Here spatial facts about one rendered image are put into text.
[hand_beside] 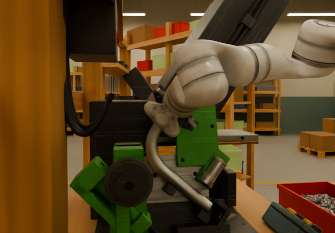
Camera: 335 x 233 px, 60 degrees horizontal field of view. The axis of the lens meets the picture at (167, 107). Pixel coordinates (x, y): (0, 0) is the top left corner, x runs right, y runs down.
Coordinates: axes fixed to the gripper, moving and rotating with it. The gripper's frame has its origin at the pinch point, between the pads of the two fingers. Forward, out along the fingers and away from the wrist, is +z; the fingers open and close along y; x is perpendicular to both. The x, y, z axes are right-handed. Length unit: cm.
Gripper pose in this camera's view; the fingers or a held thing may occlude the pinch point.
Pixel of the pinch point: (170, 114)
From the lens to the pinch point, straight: 75.6
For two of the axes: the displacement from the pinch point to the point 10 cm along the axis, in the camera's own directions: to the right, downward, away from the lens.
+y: -7.1, -7.0, 0.6
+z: -1.4, 2.2, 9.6
